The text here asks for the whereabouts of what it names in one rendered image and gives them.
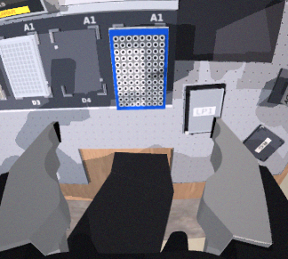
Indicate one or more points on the white ready key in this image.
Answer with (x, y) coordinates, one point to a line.
(279, 94)

